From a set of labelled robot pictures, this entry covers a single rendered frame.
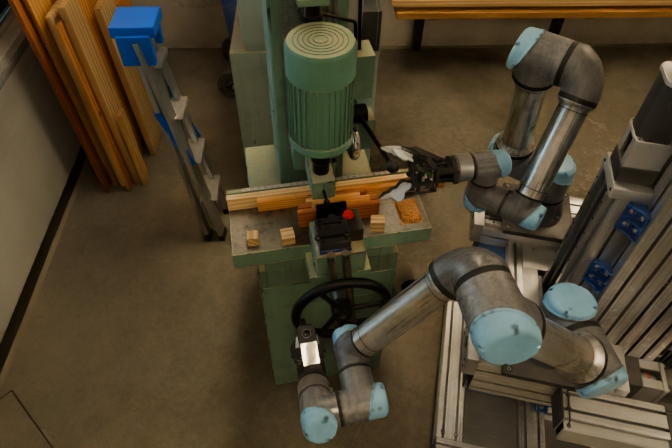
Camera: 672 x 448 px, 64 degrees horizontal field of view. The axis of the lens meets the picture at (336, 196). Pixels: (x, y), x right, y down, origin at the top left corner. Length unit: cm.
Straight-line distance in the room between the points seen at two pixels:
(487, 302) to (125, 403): 175
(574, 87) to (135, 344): 198
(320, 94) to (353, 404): 71
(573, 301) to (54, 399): 198
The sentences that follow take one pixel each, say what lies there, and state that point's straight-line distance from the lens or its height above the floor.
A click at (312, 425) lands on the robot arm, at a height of 100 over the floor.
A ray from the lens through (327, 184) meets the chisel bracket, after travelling 157.
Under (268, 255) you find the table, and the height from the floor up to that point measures 88.
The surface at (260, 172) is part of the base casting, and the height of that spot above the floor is 80.
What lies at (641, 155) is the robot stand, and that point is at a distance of 140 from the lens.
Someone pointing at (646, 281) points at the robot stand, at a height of 100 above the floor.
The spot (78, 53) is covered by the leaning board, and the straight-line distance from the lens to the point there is 270.
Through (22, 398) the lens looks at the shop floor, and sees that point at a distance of 262.
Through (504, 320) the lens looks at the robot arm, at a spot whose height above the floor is 133.
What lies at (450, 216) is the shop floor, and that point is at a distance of 292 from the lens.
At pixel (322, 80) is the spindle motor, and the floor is 141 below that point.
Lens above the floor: 215
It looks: 47 degrees down
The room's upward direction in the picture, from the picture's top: 2 degrees clockwise
